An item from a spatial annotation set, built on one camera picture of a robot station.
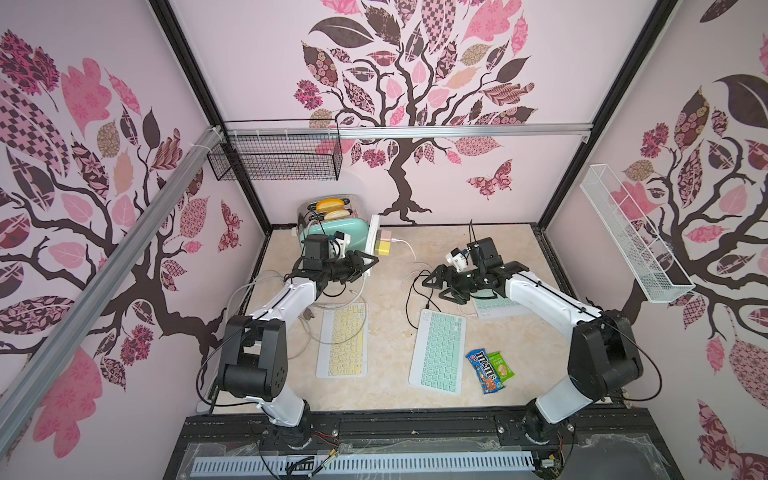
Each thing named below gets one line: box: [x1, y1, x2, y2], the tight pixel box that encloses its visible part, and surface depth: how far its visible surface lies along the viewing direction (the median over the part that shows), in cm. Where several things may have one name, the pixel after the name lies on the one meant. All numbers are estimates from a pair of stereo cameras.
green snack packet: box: [487, 351, 515, 383], surface depth 85 cm
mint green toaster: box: [297, 194, 369, 255], surface depth 101 cm
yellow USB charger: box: [375, 240, 391, 256], surface depth 89 cm
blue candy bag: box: [465, 348, 506, 395], surface depth 83 cm
